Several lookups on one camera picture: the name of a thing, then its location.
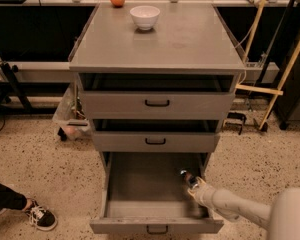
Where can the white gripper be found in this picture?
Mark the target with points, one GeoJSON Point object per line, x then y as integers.
{"type": "Point", "coordinates": [208, 194]}

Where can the grey drawer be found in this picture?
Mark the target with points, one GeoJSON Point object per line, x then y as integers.
{"type": "Point", "coordinates": [156, 96]}
{"type": "Point", "coordinates": [145, 193]}
{"type": "Point", "coordinates": [154, 135]}

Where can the clear plastic bin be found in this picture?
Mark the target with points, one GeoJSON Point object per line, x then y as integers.
{"type": "Point", "coordinates": [70, 118]}

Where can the black metal stand leg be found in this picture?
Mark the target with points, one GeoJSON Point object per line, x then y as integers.
{"type": "Point", "coordinates": [7, 71]}

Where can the white ceramic bowl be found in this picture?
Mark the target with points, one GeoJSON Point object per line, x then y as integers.
{"type": "Point", "coordinates": [145, 17]}

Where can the grey middle drawer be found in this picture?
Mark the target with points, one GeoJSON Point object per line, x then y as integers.
{"type": "Point", "coordinates": [154, 135]}

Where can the blue silver redbull can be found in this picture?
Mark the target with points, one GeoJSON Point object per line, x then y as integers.
{"type": "Point", "coordinates": [190, 180]}

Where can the grey drawer cabinet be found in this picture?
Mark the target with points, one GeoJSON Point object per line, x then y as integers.
{"type": "Point", "coordinates": [188, 38]}

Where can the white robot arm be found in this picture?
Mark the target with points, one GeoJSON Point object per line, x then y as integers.
{"type": "Point", "coordinates": [281, 220]}

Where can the black white sneaker lower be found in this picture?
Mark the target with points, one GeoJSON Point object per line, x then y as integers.
{"type": "Point", "coordinates": [39, 217]}

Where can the grey bottom drawer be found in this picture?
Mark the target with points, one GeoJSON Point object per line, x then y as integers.
{"type": "Point", "coordinates": [145, 193]}

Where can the black trouser leg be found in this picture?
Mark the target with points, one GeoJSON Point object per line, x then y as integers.
{"type": "Point", "coordinates": [11, 199]}

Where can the grey top drawer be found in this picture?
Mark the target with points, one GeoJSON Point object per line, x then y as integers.
{"type": "Point", "coordinates": [156, 96]}

